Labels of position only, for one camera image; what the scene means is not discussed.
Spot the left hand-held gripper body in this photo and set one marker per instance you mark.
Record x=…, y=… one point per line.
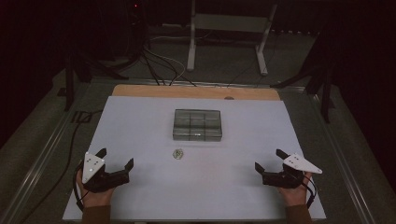
x=93, y=179

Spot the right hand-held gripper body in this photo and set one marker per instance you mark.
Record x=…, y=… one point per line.
x=286, y=179

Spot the green silver crest badge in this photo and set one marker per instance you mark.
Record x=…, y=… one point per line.
x=178, y=153

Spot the clear grey compartment box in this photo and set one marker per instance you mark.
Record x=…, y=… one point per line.
x=197, y=124

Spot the person's right hand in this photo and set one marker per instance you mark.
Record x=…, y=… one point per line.
x=295, y=196

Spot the person's left hand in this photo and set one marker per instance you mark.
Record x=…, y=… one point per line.
x=96, y=199

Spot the white table sheet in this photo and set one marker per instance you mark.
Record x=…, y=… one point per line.
x=149, y=130

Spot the wooden table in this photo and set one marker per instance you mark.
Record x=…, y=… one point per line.
x=186, y=92

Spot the white metal stand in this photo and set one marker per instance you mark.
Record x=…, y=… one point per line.
x=230, y=22

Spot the dark equipment with red light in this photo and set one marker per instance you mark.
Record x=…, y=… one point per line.
x=135, y=12

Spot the metal floor rail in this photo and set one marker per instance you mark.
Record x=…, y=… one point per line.
x=40, y=161
x=342, y=168

